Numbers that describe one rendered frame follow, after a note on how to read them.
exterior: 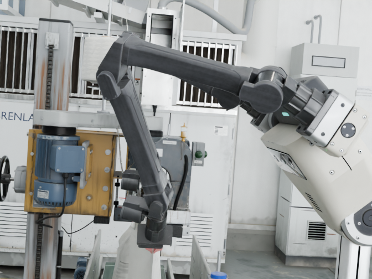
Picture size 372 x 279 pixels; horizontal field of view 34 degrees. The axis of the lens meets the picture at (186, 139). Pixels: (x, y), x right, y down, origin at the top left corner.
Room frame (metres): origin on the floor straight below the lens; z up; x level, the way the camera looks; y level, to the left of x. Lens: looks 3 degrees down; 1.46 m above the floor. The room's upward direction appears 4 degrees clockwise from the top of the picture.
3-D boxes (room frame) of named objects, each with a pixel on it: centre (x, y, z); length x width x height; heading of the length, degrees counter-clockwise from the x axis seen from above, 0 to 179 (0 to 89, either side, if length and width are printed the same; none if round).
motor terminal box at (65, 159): (2.07, 0.40, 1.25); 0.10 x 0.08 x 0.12; 120
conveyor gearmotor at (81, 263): (3.97, 0.59, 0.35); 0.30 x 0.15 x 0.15; 5
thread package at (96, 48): (2.18, 0.31, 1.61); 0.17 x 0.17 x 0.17
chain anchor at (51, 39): (2.32, 0.53, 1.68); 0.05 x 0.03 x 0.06; 95
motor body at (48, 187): (2.16, 0.45, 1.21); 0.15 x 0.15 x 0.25
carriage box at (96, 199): (2.40, 0.44, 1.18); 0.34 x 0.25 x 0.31; 95
